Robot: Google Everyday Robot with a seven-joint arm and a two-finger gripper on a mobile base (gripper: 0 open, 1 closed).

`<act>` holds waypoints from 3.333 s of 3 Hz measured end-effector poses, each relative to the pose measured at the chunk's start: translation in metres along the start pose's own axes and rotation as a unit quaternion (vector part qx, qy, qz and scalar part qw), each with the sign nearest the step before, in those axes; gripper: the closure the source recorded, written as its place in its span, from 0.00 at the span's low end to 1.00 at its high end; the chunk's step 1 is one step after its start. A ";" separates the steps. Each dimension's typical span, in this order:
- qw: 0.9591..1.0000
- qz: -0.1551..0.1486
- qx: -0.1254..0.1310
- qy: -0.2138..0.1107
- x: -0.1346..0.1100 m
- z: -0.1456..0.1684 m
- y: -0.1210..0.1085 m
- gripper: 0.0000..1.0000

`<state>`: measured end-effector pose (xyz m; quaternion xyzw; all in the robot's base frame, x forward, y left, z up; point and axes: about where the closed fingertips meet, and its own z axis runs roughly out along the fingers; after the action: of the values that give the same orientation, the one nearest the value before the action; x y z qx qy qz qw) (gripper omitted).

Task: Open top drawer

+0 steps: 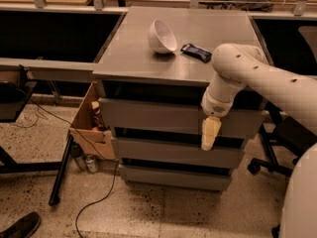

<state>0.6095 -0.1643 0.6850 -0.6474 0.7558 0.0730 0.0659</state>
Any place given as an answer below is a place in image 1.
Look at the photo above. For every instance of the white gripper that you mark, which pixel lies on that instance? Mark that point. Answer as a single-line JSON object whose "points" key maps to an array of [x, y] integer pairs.
{"points": [[214, 107]]}

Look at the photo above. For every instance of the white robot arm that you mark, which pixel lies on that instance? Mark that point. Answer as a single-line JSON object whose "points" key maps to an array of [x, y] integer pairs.
{"points": [[237, 66]]}

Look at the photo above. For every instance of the grey middle drawer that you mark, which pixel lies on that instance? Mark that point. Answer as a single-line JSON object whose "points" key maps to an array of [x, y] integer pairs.
{"points": [[158, 151]]}

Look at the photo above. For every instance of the grey bottom drawer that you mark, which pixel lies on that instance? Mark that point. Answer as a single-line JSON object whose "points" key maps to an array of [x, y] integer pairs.
{"points": [[172, 178]]}

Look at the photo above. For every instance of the grey drawer cabinet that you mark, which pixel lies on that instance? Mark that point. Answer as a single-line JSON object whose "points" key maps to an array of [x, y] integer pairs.
{"points": [[130, 70]]}

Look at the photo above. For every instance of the black office chair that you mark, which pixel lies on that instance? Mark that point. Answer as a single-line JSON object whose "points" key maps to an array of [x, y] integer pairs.
{"points": [[290, 139]]}

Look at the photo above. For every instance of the dark blue snack packet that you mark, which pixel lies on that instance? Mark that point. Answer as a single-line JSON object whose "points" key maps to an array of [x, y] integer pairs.
{"points": [[196, 52]]}

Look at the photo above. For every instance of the white bowl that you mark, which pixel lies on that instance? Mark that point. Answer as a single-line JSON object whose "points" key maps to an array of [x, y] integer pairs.
{"points": [[161, 38]]}

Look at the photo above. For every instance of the brown bottle in box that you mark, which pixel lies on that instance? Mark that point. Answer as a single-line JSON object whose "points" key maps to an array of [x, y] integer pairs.
{"points": [[97, 116]]}

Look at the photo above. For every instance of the cardboard box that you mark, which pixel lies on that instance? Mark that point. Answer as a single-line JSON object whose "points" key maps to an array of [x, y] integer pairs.
{"points": [[83, 129]]}

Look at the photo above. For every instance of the silver can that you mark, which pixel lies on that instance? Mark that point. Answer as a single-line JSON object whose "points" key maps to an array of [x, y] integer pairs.
{"points": [[91, 163]]}

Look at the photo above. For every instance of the dark spray can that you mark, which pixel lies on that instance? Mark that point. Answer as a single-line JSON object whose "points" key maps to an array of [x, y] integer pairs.
{"points": [[77, 155]]}

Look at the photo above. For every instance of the black side table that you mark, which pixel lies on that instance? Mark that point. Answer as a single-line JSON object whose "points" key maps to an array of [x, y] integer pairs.
{"points": [[15, 90]]}

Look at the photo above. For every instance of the black shoe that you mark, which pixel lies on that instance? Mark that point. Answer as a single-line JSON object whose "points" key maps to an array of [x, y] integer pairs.
{"points": [[25, 227]]}

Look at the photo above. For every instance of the black table leg frame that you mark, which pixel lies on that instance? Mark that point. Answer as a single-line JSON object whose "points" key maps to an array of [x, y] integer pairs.
{"points": [[10, 166]]}

